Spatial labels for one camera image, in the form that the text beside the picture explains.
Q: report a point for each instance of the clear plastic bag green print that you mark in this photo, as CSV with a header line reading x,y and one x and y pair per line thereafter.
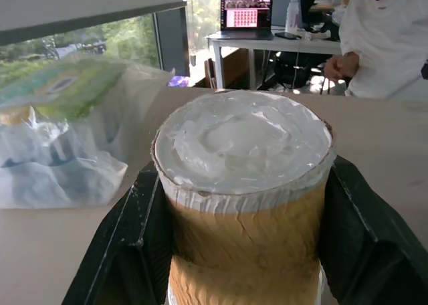
x,y
63,131

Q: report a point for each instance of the person in white shirt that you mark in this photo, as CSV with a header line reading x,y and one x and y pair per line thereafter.
x,y
384,41

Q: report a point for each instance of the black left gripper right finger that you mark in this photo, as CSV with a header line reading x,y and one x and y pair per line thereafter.
x,y
368,251

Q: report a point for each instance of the black office chair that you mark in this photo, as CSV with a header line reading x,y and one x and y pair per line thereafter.
x,y
291,71

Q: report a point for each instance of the black smartphone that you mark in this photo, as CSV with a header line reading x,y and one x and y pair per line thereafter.
x,y
287,35

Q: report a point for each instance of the white desk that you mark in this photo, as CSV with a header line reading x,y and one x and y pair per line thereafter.
x,y
267,44

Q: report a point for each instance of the purple packet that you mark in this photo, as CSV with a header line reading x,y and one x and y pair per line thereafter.
x,y
179,81

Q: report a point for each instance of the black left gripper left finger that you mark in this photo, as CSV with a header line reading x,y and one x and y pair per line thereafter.
x,y
113,251

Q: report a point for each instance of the person's bare hand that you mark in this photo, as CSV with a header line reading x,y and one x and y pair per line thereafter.
x,y
341,66

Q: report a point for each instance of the black open laptop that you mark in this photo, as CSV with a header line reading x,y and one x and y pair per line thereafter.
x,y
246,16

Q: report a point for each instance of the brown paper cup white base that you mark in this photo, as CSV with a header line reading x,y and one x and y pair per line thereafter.
x,y
244,191

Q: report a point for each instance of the white plastic bottle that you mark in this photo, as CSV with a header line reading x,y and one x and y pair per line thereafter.
x,y
293,15

